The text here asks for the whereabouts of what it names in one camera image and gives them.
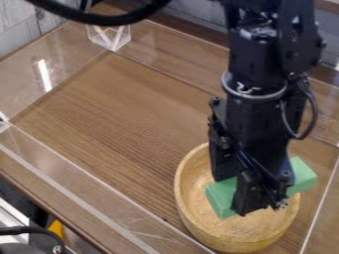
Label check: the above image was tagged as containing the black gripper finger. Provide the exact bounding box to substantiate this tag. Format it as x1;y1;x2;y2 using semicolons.
210;137;240;182
232;170;290;216

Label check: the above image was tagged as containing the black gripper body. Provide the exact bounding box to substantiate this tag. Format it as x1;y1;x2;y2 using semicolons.
207;90;321;209

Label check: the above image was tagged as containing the green rectangular block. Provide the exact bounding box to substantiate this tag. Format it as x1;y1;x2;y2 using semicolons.
206;157;318;219

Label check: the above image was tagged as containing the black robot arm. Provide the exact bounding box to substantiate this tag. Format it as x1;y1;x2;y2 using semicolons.
208;0;326;216

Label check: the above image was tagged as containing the brown wooden bowl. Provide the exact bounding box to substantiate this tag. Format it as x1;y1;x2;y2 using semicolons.
174;143;301;254

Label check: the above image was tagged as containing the yellow warning sticker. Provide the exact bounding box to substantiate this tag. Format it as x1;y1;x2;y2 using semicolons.
48;220;66;239

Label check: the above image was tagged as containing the clear acrylic enclosure wall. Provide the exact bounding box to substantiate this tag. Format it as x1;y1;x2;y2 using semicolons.
0;20;339;254

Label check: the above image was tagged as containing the thick black hose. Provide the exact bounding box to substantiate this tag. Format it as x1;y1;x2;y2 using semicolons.
24;0;174;28

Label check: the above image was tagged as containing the clear acrylic corner bracket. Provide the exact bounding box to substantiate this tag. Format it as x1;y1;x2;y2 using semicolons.
86;25;131;52

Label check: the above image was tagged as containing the black cable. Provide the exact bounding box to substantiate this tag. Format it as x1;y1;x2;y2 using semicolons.
0;225;68;254

